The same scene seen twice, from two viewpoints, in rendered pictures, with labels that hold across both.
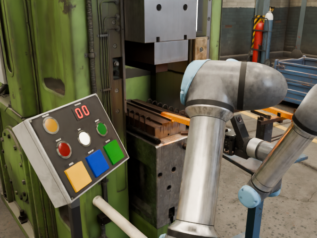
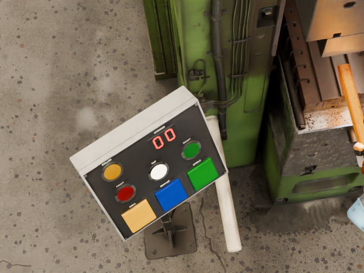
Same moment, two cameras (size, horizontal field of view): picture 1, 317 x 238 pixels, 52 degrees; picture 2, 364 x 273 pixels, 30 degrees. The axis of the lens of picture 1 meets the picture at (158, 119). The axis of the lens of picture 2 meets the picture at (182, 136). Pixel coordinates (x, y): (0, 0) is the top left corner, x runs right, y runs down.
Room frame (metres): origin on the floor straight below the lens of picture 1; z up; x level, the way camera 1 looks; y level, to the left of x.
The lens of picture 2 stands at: (0.66, -0.11, 2.74)
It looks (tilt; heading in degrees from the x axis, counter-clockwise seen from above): 70 degrees down; 37
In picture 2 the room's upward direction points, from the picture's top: 8 degrees counter-clockwise
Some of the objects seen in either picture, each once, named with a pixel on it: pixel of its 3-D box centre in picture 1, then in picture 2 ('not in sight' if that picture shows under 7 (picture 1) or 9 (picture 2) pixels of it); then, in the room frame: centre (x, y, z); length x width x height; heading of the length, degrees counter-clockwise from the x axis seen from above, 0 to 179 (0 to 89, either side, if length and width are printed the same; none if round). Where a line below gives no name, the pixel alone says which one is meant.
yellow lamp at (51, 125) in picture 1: (51, 125); (112, 171); (0.94, 0.33, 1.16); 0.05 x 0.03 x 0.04; 129
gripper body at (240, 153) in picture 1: (237, 143); not in sight; (1.19, -0.32, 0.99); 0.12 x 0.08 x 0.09; 39
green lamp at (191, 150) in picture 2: (101, 129); (191, 150); (1.10, 0.21, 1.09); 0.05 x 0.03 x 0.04; 129
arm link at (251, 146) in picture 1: (255, 148); not in sight; (1.13, -0.37, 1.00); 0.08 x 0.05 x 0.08; 129
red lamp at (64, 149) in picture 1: (63, 149); (125, 193); (0.92, 0.29, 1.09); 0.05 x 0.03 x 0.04; 129
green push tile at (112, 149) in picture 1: (113, 152); (201, 173); (1.08, 0.17, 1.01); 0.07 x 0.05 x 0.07; 154
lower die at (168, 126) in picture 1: (145, 116); (323, 36); (1.63, 0.07, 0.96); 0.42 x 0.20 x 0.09; 39
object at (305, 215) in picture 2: not in sight; (301, 200); (1.43, -0.09, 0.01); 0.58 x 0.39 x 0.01; 129
